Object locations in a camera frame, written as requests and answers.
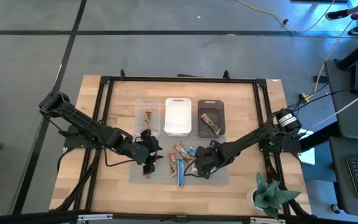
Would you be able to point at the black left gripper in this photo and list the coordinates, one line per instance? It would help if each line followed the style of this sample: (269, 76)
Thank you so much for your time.
(141, 152)

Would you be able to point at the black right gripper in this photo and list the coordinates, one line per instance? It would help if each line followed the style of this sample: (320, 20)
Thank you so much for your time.
(213, 160)

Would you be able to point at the blue granola bar wrapper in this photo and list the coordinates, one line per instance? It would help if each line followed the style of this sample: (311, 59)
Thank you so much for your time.
(181, 172)
(192, 151)

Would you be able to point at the red Chewy granola bar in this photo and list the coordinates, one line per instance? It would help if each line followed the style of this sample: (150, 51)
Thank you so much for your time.
(146, 176)
(172, 164)
(148, 119)

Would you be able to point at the orange Chewy granola bar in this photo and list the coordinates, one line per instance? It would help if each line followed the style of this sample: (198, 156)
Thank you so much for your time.
(182, 151)
(210, 123)

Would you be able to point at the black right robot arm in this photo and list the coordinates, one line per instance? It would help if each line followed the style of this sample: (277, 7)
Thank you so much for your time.
(253, 137)

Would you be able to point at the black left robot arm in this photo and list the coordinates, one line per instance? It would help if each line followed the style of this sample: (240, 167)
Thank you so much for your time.
(82, 124)

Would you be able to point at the grey woven placemat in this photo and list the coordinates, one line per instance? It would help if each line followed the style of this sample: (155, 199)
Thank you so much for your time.
(163, 177)

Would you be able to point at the clear plastic bin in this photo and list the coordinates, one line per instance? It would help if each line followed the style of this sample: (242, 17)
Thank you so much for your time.
(141, 109)

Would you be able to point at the white plastic bin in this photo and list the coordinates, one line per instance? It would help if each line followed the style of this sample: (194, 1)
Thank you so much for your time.
(177, 116)

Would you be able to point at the dark grey plastic bin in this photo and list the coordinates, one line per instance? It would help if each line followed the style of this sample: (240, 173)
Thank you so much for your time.
(211, 107)

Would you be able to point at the black crossbar with silver brackets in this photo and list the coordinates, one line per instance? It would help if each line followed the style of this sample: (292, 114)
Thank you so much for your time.
(179, 217)

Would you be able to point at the green plant in white pot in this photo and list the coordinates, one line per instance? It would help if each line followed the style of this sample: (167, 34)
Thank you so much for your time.
(269, 196)

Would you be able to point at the dark grey desk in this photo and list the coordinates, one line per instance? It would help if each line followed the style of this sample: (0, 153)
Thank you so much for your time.
(340, 186)
(340, 109)

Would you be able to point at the person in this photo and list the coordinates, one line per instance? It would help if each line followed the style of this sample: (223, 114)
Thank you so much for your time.
(337, 14)

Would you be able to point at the black aluminium table frame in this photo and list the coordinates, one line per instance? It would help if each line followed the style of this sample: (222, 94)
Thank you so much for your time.
(182, 79)

